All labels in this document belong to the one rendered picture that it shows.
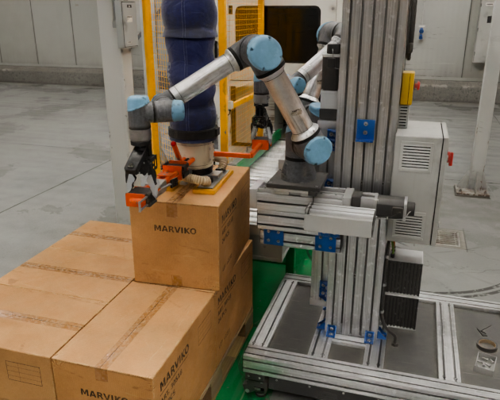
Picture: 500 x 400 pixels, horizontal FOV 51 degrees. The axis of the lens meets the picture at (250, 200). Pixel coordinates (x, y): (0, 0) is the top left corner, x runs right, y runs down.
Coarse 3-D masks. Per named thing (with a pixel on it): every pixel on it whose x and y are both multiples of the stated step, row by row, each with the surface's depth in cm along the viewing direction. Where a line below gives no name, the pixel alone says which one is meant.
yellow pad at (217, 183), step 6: (216, 168) 253; (222, 174) 253; (228, 174) 255; (216, 180) 244; (222, 180) 245; (198, 186) 236; (210, 186) 236; (216, 186) 238; (198, 192) 233; (204, 192) 232; (210, 192) 232; (216, 192) 235
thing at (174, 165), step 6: (168, 162) 226; (174, 162) 226; (180, 162) 225; (186, 162) 225; (162, 168) 220; (168, 168) 219; (174, 168) 218; (180, 168) 218; (186, 168) 221; (180, 174) 219; (186, 174) 222
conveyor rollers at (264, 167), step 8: (280, 144) 490; (264, 152) 460; (272, 152) 458; (280, 152) 464; (256, 160) 435; (264, 160) 434; (272, 160) 440; (256, 168) 417; (264, 168) 415; (272, 168) 414; (256, 176) 392; (264, 176) 398; (256, 216) 320
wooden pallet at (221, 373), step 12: (252, 312) 300; (252, 324) 302; (240, 336) 290; (228, 348) 260; (240, 348) 282; (228, 360) 270; (216, 372) 244; (228, 372) 263; (216, 384) 246; (204, 396) 242; (216, 396) 248
